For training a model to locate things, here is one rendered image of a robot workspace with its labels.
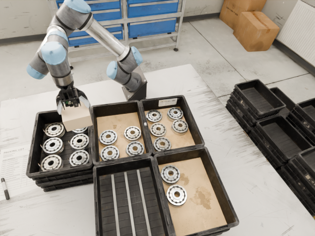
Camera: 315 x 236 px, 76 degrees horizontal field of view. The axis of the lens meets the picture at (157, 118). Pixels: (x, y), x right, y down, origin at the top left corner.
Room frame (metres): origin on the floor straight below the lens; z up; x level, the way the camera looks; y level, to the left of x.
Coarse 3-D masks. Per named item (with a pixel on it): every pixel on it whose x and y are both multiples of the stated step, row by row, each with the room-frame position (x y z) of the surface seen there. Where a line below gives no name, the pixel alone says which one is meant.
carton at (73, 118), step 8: (64, 104) 0.62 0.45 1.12; (64, 112) 0.57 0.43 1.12; (72, 112) 0.58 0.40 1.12; (80, 112) 0.58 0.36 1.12; (88, 112) 0.59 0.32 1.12; (64, 120) 0.53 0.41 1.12; (72, 120) 0.54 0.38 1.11; (80, 120) 0.55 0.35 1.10; (88, 120) 0.57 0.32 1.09; (72, 128) 0.53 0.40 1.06
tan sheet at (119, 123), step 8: (136, 112) 0.87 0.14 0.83; (104, 120) 0.77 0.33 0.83; (112, 120) 0.78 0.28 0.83; (120, 120) 0.78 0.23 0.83; (128, 120) 0.79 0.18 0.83; (136, 120) 0.80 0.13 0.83; (104, 128) 0.71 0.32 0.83; (112, 128) 0.72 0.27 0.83; (120, 128) 0.72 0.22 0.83; (120, 136) 0.66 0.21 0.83; (120, 144) 0.61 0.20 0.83; (120, 152) 0.56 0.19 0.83; (144, 152) 0.58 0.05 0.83
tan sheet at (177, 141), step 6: (168, 108) 0.94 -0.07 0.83; (162, 114) 0.87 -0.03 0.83; (162, 120) 0.82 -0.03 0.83; (168, 120) 0.83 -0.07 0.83; (168, 126) 0.78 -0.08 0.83; (168, 132) 0.74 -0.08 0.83; (168, 138) 0.69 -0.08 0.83; (174, 138) 0.69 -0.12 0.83; (180, 138) 0.70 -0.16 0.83; (186, 138) 0.70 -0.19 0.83; (192, 138) 0.71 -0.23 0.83; (174, 144) 0.65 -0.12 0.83; (180, 144) 0.66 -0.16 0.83; (186, 144) 0.66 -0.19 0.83; (192, 144) 0.67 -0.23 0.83
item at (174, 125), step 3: (177, 120) 0.81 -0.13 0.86; (180, 120) 0.82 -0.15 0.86; (183, 120) 0.82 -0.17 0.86; (174, 123) 0.79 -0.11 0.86; (183, 123) 0.79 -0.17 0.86; (186, 123) 0.80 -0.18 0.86; (174, 126) 0.76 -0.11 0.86; (186, 126) 0.77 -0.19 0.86; (174, 129) 0.74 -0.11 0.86; (177, 129) 0.74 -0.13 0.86; (180, 129) 0.74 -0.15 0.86; (183, 129) 0.75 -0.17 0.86; (186, 129) 0.75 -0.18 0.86; (180, 132) 0.72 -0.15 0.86; (183, 132) 0.73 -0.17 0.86
